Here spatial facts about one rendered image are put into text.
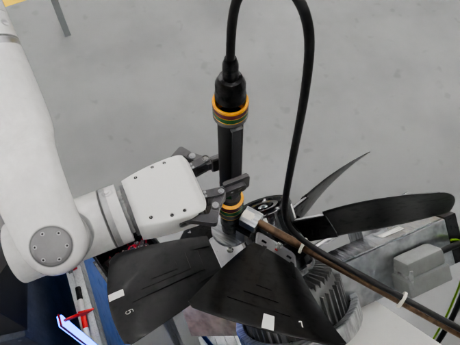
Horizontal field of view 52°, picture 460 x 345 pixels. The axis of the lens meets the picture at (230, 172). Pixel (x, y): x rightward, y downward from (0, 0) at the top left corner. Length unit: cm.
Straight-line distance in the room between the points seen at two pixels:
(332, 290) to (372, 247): 15
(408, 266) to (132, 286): 56
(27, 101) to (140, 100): 214
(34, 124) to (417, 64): 271
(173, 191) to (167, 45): 244
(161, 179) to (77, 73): 237
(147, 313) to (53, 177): 44
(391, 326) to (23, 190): 73
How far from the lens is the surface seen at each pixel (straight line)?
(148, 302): 95
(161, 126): 263
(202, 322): 114
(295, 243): 76
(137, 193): 65
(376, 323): 103
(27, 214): 57
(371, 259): 106
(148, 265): 99
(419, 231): 111
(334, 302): 98
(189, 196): 64
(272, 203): 98
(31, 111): 65
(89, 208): 63
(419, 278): 106
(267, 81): 282
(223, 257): 96
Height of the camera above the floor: 208
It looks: 59 degrees down
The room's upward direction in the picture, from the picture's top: straight up
